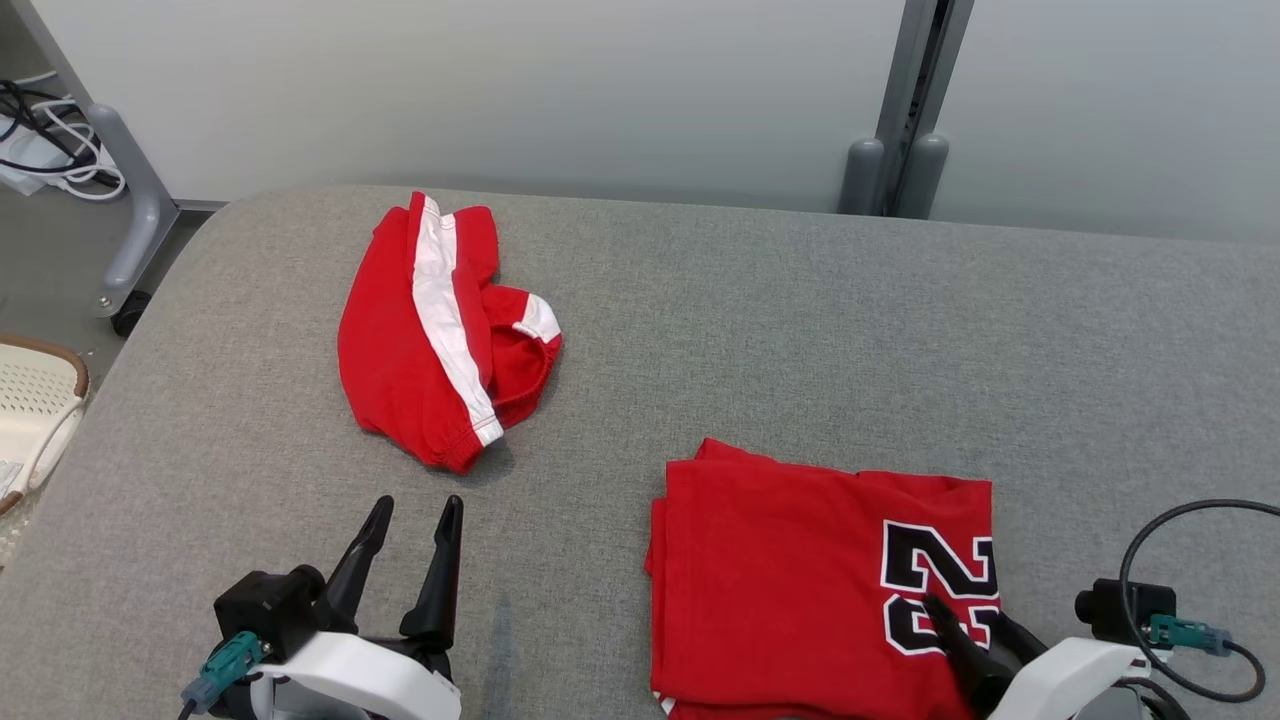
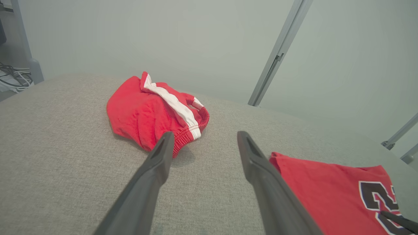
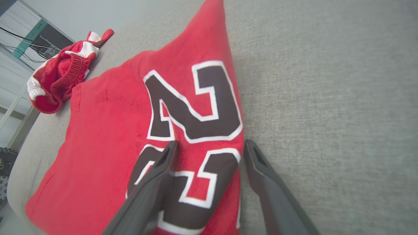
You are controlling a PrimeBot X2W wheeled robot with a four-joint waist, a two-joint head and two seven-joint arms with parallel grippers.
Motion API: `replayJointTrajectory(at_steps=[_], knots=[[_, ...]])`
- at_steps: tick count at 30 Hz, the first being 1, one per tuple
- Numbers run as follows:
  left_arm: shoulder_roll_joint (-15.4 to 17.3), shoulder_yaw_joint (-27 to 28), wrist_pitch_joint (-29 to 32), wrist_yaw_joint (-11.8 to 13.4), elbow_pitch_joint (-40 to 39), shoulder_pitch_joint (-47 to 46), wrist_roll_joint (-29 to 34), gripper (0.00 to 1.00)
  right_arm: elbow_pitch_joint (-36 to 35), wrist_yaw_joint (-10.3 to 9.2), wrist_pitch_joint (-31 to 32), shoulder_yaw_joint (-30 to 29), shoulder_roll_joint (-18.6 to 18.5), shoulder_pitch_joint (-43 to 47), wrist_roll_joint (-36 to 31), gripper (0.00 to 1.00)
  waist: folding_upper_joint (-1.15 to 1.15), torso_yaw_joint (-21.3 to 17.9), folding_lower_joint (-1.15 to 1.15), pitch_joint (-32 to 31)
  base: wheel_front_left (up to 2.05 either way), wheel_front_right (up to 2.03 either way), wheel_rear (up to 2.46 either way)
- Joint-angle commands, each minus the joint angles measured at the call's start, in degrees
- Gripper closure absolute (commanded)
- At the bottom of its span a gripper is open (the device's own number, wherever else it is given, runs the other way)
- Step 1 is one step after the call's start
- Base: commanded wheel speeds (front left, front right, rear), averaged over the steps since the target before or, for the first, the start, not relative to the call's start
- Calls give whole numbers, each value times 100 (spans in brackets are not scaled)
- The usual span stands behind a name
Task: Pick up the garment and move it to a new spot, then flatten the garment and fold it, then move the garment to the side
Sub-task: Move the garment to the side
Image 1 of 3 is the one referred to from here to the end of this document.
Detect bundle of cables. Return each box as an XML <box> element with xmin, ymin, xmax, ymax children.
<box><xmin>15</xmin><ymin>70</ymin><xmax>127</xmax><ymax>202</ymax></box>

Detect black floor cable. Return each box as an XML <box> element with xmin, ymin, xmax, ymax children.
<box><xmin>0</xmin><ymin>78</ymin><xmax>101</xmax><ymax>188</ymax></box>

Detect red numbered t-shirt white sleeves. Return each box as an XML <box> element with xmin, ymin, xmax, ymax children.
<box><xmin>645</xmin><ymin>438</ymin><xmax>1002</xmax><ymax>720</ymax></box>

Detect black right camera cable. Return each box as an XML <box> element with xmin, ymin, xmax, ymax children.
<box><xmin>1119</xmin><ymin>498</ymin><xmax>1280</xmax><ymax>704</ymax></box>

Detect white laundry basket brown rim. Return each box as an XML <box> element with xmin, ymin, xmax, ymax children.
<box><xmin>0</xmin><ymin>334</ymin><xmax>91</xmax><ymax>518</ymax></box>

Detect grey frame leg with caster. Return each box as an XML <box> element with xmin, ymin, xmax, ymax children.
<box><xmin>8</xmin><ymin>0</ymin><xmax>182</xmax><ymax>338</ymax></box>

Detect teal camera connector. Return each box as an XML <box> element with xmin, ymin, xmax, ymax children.
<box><xmin>1148</xmin><ymin>613</ymin><xmax>1233</xmax><ymax>658</ymax></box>
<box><xmin>180</xmin><ymin>630</ymin><xmax>267</xmax><ymax>713</ymax></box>

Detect red shorts with white stripe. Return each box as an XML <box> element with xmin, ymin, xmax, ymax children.
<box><xmin>337</xmin><ymin>190</ymin><xmax>563</xmax><ymax>476</ymax></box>

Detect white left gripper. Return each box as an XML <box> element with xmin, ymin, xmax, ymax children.
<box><xmin>249</xmin><ymin>495</ymin><xmax>466</xmax><ymax>720</ymax></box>

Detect white power strip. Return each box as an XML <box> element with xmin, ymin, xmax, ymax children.
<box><xmin>0</xmin><ymin>125</ymin><xmax>73</xmax><ymax>197</ymax></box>

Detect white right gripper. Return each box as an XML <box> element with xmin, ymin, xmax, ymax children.
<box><xmin>920</xmin><ymin>593</ymin><xmax>1152</xmax><ymax>720</ymax></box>

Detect teal left camera connector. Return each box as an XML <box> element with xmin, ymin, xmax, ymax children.
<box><xmin>180</xmin><ymin>630</ymin><xmax>267</xmax><ymax>713</ymax></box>

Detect teal right camera connector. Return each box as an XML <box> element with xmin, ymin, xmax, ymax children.
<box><xmin>1148</xmin><ymin>613</ymin><xmax>1233</xmax><ymax>658</ymax></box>

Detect grey partition post with feet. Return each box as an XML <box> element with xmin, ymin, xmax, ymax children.
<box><xmin>838</xmin><ymin>0</ymin><xmax>976</xmax><ymax>219</ymax></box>

